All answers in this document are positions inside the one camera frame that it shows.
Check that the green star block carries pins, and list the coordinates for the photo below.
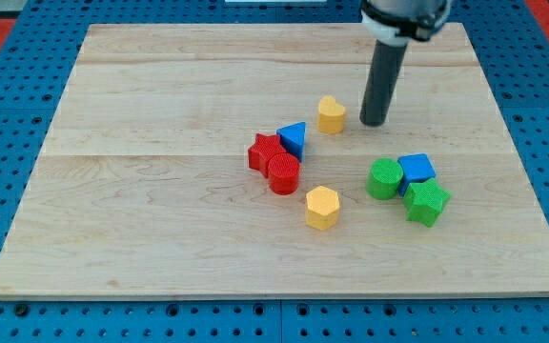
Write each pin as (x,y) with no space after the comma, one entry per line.
(425,202)

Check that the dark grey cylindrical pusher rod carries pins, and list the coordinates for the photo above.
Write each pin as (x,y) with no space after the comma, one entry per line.
(381,83)

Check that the red star block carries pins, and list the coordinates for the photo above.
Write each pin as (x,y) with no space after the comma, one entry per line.
(264,148)

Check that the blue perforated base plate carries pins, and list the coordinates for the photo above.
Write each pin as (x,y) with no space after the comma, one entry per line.
(35,63)

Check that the yellow heart block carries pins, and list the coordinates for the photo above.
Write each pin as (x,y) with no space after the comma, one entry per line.
(331,115)

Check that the yellow hexagon block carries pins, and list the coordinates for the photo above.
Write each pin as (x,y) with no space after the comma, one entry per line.
(322,208)

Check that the green cylinder block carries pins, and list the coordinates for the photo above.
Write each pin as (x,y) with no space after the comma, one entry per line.
(384,178)

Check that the red cylinder block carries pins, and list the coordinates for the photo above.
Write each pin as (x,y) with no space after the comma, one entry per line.
(283,173)

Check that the light wooden board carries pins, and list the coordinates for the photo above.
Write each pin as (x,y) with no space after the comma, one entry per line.
(142,188)

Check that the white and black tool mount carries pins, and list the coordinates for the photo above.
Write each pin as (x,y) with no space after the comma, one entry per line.
(396,22)

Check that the blue triangle block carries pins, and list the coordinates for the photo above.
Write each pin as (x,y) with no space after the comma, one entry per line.
(292,138)

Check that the blue cube block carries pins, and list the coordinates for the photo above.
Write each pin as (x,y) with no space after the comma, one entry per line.
(417,168)

